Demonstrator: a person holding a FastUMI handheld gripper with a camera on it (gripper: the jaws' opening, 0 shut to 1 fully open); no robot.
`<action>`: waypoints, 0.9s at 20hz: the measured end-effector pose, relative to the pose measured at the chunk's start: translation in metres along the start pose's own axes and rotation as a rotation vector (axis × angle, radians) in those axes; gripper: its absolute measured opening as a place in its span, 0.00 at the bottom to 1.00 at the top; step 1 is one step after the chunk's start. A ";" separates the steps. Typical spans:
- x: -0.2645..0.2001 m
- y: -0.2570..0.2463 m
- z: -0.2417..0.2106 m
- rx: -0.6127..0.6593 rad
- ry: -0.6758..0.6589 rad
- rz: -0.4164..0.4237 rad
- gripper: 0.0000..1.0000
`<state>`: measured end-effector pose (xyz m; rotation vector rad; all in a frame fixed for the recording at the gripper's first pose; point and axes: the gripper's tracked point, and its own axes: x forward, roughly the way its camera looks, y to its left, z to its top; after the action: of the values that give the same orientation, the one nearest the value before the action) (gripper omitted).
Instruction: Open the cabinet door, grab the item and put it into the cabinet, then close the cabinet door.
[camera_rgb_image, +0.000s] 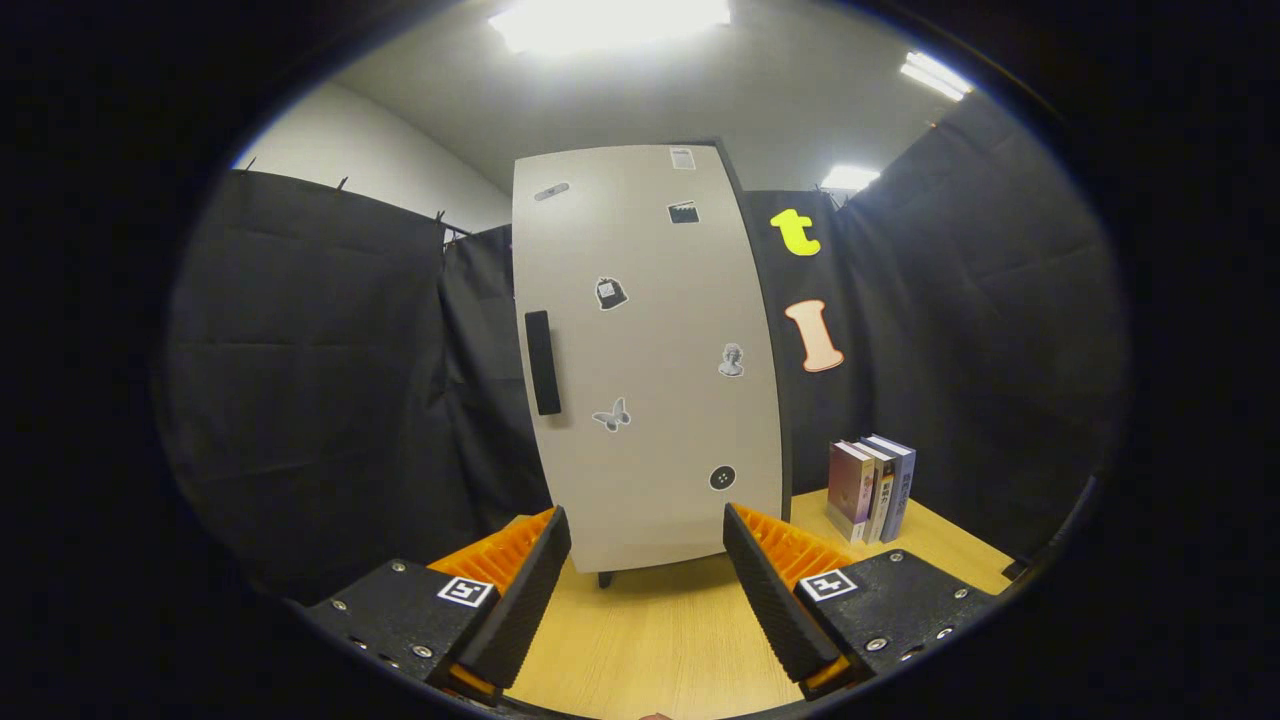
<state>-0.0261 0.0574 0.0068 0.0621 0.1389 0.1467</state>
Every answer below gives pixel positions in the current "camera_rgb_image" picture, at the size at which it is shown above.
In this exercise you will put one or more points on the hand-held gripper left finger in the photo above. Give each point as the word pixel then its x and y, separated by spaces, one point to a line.
pixel 520 620

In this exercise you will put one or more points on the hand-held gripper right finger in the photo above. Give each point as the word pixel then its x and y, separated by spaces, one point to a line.
pixel 775 610

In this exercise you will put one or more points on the light grey cabinet door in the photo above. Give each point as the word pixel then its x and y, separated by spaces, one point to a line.
pixel 650 330

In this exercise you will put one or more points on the white book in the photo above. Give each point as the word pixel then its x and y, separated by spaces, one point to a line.
pixel 882 495

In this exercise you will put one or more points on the dark grey cabinet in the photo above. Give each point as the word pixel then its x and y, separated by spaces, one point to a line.
pixel 787 450

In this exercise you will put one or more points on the black backdrop cloth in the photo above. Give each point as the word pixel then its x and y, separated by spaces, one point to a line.
pixel 300 400

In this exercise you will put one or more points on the small ceiling light panel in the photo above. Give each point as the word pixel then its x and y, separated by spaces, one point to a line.
pixel 850 178

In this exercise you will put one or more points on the double strip ceiling light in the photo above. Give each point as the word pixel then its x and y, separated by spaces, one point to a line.
pixel 935 76

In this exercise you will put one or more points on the large ceiling light panel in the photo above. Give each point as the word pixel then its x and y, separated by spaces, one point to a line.
pixel 610 22

